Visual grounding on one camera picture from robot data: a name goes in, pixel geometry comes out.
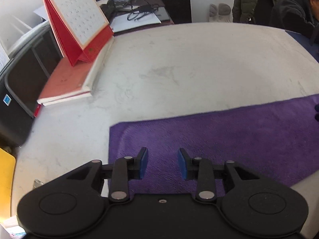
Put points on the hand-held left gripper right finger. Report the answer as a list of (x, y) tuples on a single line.
[(182, 164)]

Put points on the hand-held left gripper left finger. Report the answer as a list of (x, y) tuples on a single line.
[(144, 163)]

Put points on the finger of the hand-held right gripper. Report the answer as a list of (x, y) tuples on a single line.
[(317, 112)]

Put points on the purple towel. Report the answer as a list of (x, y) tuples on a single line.
[(224, 134)]

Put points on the pink notebook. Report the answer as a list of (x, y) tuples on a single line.
[(67, 79)]

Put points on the green padded jacket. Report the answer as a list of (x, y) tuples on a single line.
[(245, 2)]

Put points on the yellow folder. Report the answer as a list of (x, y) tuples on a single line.
[(6, 179)]

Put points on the white papers on desk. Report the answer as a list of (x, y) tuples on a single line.
[(139, 23)]

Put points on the grey fuzzy cushion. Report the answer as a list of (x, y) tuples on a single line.
[(220, 11)]

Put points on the dark wooden desk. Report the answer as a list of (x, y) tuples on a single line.
[(164, 17)]

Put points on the red desk calendar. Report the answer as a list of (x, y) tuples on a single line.
[(79, 20)]

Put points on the black tea bar machine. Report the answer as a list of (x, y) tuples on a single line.
[(177, 7)]

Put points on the black chair with grey frame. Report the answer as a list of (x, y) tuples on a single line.
[(20, 79)]

